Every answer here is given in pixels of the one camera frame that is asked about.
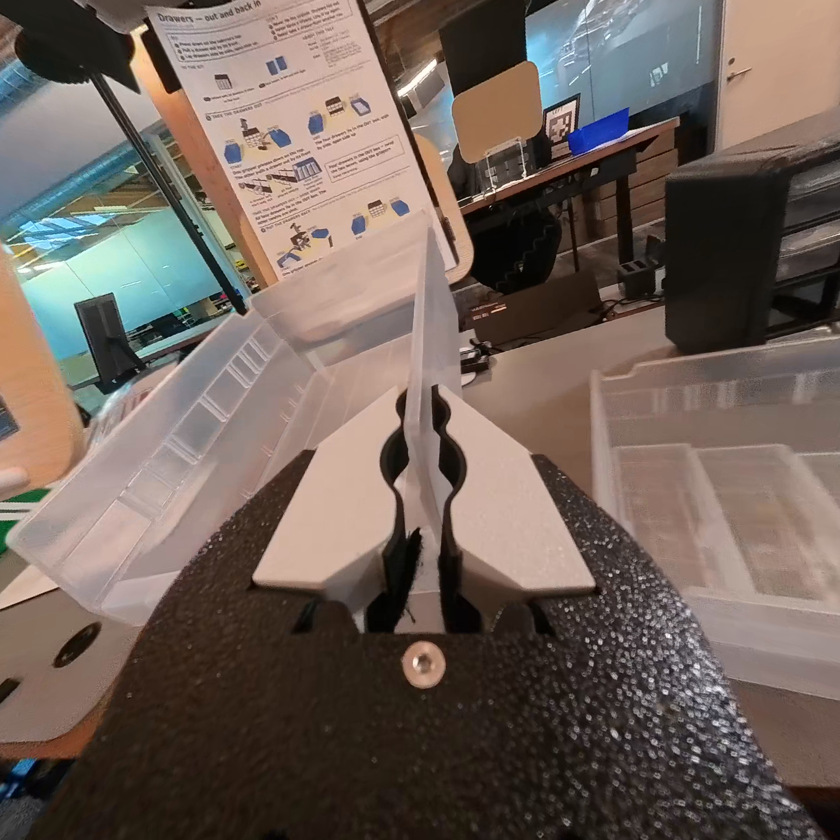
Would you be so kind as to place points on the black drawer cabinet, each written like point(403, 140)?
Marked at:
point(715, 262)

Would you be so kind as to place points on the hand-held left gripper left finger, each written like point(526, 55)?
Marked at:
point(328, 518)

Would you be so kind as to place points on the black pole stand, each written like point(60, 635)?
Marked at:
point(170, 197)

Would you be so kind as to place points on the black ridged object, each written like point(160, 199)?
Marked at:
point(518, 256)

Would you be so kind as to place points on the set of clear cabinet drawers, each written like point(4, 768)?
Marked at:
point(810, 249)

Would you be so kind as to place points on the beige rounded panel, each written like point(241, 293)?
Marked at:
point(495, 111)

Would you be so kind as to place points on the small black device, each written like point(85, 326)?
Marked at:
point(474, 359)

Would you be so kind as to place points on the green white mat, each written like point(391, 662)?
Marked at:
point(19, 525)

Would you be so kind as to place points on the white perforated plate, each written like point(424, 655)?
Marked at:
point(46, 669)

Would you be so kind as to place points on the black charger dock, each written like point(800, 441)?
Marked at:
point(640, 279)

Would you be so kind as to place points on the blue plastic bin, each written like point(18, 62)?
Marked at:
point(600, 131)

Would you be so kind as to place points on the black monitor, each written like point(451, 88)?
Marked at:
point(105, 334)

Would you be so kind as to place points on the printed instruction sheet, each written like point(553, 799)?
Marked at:
point(282, 131)

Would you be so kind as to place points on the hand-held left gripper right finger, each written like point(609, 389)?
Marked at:
point(512, 525)

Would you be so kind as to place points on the large clear plastic bin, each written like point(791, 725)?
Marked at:
point(164, 459)
point(722, 394)

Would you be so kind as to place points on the black white marker card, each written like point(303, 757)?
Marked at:
point(562, 124)

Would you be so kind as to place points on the wooden standing desk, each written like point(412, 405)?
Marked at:
point(571, 170)

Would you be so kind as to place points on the white door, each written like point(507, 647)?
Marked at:
point(774, 65)

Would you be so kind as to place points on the light wooden board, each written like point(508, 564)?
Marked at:
point(33, 367)
point(453, 223)

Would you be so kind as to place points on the black box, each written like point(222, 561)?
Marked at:
point(538, 312)

